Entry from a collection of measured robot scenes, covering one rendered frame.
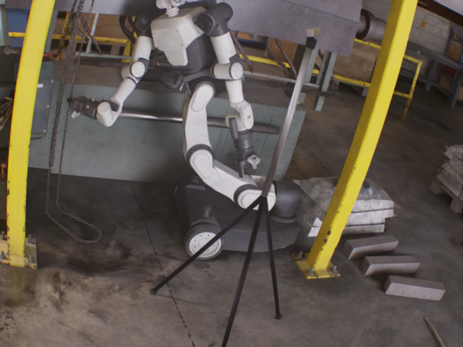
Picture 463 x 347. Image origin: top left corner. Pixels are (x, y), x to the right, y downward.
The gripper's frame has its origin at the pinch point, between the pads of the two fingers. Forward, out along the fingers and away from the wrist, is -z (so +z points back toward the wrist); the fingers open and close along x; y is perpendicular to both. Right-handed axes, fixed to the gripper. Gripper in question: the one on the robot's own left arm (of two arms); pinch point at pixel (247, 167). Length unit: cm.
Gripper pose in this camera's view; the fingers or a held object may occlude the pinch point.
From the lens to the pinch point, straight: 263.9
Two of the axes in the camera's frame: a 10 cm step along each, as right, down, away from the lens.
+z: -1.6, -9.1, -3.8
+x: -6.2, 3.9, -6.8
